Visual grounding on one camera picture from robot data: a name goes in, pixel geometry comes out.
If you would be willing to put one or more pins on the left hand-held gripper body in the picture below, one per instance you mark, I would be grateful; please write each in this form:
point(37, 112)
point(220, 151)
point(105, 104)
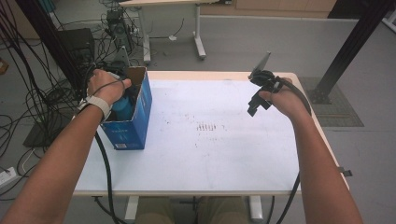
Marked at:
point(121, 63)

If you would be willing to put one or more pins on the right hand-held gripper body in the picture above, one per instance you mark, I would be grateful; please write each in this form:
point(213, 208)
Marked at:
point(264, 79)

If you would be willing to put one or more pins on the blue cardboard box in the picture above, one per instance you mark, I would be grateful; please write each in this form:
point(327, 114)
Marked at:
point(130, 133)

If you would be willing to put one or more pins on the person's left hand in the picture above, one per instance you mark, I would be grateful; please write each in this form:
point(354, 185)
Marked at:
point(106, 85)

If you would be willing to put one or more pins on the person's right hand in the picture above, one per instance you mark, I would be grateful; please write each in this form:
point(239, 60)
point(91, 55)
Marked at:
point(288, 101)

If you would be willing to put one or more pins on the grey computer tower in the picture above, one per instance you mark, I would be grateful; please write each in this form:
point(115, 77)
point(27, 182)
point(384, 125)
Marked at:
point(120, 31)

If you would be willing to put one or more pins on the wristwatch with cream band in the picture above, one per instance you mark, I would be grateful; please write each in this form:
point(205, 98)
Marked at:
point(99, 104)

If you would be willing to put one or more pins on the white desk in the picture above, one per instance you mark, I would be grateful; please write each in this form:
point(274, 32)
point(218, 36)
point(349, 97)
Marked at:
point(146, 31)

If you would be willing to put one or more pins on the black box case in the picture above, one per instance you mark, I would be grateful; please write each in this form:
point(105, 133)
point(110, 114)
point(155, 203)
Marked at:
point(77, 43)

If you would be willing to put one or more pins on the white power adapter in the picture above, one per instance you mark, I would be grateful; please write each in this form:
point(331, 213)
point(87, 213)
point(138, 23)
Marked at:
point(172, 38)

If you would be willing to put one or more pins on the wooden table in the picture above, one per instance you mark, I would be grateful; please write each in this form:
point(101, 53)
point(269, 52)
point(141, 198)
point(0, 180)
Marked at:
point(311, 130)

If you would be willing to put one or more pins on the white table mat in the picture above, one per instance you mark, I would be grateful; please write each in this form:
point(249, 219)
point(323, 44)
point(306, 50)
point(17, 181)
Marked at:
point(202, 155)

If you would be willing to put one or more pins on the small black table clamp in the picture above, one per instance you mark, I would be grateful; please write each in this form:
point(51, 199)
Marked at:
point(345, 172)

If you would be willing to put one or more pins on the white power strip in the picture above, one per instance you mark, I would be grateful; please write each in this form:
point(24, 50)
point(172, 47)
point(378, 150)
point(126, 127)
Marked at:
point(7, 176)

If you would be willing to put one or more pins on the black metal post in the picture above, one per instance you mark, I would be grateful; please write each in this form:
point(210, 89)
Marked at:
point(53, 40)
point(355, 40)

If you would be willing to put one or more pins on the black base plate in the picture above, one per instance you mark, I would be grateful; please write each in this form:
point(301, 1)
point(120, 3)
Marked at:
point(40, 135)

